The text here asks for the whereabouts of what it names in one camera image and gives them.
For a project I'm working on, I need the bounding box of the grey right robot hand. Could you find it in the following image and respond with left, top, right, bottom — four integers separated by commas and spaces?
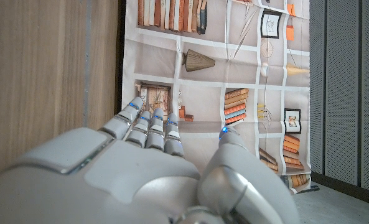
0, 96, 302, 224

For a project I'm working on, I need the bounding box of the printed bookshelf backdrop cloth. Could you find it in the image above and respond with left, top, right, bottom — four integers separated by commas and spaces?
121, 0, 312, 195

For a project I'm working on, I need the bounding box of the dark grey perforated panel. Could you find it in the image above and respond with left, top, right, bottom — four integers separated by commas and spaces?
308, 0, 369, 208

